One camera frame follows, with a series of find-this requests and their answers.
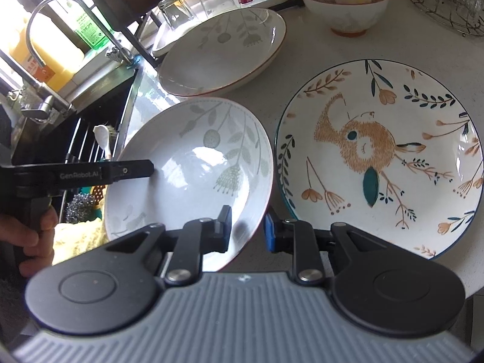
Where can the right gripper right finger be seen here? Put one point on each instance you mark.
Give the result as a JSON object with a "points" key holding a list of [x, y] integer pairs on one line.
{"points": [[296, 238]]}

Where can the person left hand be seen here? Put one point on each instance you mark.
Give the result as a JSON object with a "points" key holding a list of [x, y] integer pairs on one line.
{"points": [[32, 238]]}

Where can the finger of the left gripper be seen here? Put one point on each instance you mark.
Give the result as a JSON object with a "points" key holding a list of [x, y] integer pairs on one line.
{"points": [[116, 171]]}

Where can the yellow cloth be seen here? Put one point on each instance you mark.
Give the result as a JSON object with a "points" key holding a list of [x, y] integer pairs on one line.
{"points": [[71, 240]]}

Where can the tall sink faucet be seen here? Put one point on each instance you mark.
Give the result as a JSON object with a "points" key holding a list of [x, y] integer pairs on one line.
{"points": [[37, 99]]}

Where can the small curved faucet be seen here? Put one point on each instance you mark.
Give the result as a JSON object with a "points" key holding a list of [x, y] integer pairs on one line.
{"points": [[117, 52]]}

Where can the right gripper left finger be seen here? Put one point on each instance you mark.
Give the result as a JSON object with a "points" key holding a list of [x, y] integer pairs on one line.
{"points": [[197, 238]]}

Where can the drinking glass left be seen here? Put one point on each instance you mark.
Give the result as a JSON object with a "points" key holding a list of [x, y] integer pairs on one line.
{"points": [[176, 13]]}

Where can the orange detergent bottle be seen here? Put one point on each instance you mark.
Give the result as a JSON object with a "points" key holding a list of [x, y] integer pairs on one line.
{"points": [[61, 57]]}

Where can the squirrel pattern plate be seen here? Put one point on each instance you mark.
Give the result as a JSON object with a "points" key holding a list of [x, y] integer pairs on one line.
{"points": [[384, 147]]}

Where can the white rack tray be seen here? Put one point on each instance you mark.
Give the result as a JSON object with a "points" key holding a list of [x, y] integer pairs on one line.
{"points": [[165, 38]]}

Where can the white spoon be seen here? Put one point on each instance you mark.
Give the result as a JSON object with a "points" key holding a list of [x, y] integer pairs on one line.
{"points": [[102, 136]]}

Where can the steel wool scrubber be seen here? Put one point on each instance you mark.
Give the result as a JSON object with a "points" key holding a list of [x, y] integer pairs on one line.
{"points": [[82, 208]]}

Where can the green bottle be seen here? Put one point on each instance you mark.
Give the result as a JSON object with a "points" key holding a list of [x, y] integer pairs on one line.
{"points": [[85, 27]]}

